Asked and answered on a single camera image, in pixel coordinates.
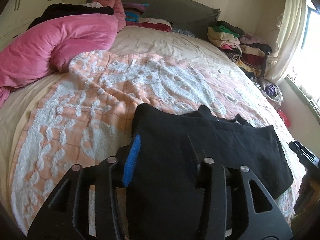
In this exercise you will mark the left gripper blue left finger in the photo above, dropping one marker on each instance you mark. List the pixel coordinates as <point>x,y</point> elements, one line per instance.
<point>131,161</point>

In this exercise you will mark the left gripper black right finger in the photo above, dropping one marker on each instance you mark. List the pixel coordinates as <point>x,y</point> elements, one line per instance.
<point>194,160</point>

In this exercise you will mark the black sweater with orange patches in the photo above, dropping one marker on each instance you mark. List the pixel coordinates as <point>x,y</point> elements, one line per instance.
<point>247,172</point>

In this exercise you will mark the floral basket with clothes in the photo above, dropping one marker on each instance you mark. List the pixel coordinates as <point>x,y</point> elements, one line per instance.
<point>270,91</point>

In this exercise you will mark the right stack folded clothes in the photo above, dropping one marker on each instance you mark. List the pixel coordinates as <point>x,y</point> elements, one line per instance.
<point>250,54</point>

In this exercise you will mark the stack folded clothes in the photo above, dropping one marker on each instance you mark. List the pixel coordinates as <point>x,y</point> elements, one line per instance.
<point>250,54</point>
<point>224,38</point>

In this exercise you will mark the left stack folded clothes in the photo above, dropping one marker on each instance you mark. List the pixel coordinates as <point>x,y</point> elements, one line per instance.
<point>224,38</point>

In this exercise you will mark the red plastic bag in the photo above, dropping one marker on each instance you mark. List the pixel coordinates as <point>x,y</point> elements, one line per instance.
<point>284,118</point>

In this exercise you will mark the green window sill cover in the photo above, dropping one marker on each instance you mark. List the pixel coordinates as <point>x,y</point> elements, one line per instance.
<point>306,99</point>

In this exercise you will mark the peach white quilted bedspread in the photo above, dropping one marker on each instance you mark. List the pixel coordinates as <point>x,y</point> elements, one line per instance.
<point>85,115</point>

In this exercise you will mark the cream curtain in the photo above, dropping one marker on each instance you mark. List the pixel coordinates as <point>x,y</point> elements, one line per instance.
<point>289,39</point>

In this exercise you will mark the red white folded cloth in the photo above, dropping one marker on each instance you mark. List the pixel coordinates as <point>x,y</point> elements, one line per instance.
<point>152,23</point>

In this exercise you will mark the pink comforter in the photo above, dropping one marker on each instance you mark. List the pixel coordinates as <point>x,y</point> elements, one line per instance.
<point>51,45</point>

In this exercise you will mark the grey-green headboard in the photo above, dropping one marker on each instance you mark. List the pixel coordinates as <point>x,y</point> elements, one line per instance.
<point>183,14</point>

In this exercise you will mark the black garment on comforter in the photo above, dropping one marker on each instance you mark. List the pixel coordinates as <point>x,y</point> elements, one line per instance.
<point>61,10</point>

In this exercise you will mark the cream wardrobe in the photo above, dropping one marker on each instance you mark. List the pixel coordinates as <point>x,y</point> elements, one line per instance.
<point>18,15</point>

